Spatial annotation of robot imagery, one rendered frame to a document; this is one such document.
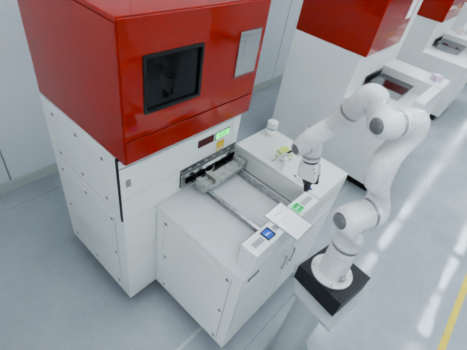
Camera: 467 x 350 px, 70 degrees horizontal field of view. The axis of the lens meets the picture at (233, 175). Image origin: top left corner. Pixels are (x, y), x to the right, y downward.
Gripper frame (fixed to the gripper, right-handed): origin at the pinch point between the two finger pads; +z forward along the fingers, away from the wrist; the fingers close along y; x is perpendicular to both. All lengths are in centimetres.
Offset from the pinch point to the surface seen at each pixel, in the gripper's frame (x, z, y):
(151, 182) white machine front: -49, -1, -59
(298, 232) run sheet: -13.7, 16.8, 5.8
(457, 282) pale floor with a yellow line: 134, 131, 78
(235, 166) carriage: 7, 13, -53
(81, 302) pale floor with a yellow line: -88, 92, -102
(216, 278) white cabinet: -46, 41, -19
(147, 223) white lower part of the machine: -52, 27, -65
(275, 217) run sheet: -14.6, 14.0, -7.3
